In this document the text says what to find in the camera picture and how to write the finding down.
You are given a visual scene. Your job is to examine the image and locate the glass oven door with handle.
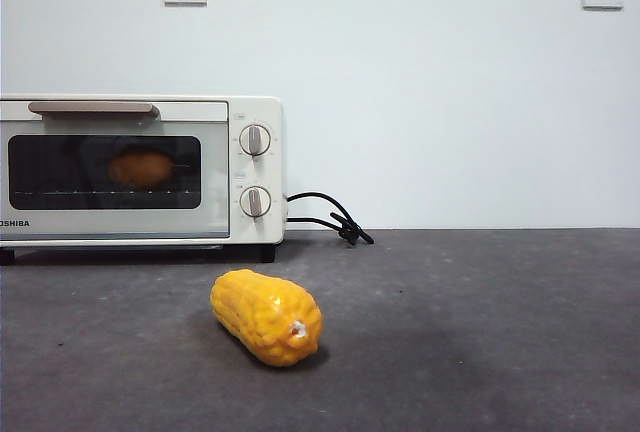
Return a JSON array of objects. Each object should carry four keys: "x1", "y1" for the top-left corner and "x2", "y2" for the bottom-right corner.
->
[{"x1": 0, "y1": 100, "x2": 231, "y2": 241}]

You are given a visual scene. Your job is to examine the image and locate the brown potato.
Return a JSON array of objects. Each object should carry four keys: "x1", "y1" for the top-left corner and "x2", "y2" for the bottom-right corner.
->
[{"x1": 107, "y1": 151, "x2": 174, "y2": 188}]

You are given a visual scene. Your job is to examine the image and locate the beige oven knob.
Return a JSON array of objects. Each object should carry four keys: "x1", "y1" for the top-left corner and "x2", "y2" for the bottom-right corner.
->
[
  {"x1": 238, "y1": 185, "x2": 273, "y2": 219},
  {"x1": 238, "y1": 124, "x2": 273, "y2": 159}
]

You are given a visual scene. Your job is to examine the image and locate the white Toshiba toaster oven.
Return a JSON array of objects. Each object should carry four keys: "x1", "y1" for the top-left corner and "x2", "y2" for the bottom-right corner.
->
[{"x1": 0, "y1": 95, "x2": 285, "y2": 264}]

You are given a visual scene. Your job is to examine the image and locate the yellow corn cob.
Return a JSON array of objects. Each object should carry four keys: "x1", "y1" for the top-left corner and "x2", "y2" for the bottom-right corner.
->
[{"x1": 209, "y1": 269, "x2": 324, "y2": 368}]

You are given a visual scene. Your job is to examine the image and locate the black power cable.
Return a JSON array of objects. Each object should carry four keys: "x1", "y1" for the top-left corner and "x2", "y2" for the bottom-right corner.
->
[{"x1": 284, "y1": 191, "x2": 375, "y2": 247}]

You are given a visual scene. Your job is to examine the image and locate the metal wire oven rack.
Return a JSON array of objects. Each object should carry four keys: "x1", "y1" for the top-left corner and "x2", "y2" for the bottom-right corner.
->
[{"x1": 12, "y1": 185, "x2": 196, "y2": 198}]

